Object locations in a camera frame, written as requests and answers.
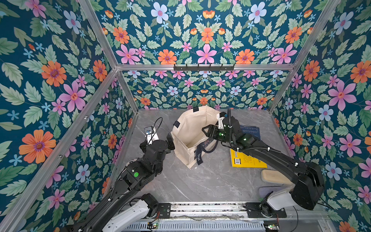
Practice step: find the yellow spine book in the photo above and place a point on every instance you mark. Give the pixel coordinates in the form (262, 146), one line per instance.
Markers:
(240, 160)

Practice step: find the metal hook rail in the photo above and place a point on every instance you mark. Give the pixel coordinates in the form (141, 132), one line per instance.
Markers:
(204, 67)

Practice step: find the cream canvas tote bag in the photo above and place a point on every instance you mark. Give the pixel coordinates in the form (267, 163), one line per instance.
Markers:
(190, 141)

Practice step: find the purple flat pad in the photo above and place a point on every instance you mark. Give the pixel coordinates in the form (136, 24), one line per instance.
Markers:
(264, 191)

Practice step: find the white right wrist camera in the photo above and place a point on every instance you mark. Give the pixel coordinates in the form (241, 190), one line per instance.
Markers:
(220, 117)

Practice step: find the beige sponge block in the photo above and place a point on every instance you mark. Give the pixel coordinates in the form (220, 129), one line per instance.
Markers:
(274, 177)

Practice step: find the aluminium front rail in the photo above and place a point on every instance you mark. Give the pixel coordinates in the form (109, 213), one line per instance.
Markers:
(218, 217)

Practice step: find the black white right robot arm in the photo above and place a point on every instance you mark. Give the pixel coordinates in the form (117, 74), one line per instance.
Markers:
(306, 178)

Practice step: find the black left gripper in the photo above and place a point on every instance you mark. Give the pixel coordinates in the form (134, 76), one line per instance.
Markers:
(166, 149)

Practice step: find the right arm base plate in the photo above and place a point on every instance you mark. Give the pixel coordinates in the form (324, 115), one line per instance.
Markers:
(256, 210)

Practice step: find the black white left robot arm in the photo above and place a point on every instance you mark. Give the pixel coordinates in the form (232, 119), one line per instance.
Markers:
(133, 179)

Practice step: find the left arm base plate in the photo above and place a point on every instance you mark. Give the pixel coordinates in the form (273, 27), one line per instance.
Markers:
(156, 210)

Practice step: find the navy barcode back cover book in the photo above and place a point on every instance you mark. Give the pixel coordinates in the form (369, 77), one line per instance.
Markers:
(255, 131)

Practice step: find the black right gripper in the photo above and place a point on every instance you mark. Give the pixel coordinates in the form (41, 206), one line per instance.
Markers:
(216, 133)

